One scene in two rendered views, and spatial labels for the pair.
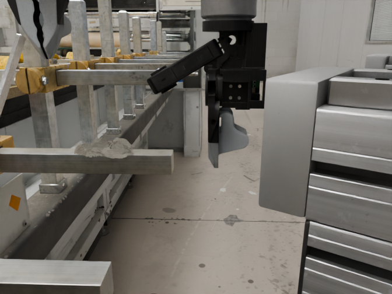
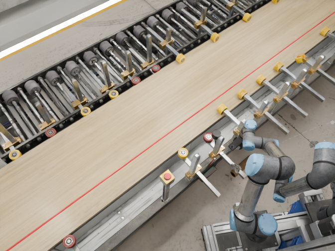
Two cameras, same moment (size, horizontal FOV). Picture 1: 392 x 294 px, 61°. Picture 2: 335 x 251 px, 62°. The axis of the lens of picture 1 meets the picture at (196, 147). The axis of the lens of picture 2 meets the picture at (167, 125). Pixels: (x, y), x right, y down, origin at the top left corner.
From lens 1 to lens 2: 194 cm
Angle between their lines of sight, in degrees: 53
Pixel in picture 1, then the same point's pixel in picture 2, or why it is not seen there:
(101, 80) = not seen: hidden behind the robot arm
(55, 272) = (215, 191)
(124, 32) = (300, 76)
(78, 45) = (260, 110)
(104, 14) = (284, 87)
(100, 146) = (235, 166)
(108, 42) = (280, 94)
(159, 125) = not seen: outside the picture
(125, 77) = not seen: hidden behind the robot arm
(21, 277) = (213, 189)
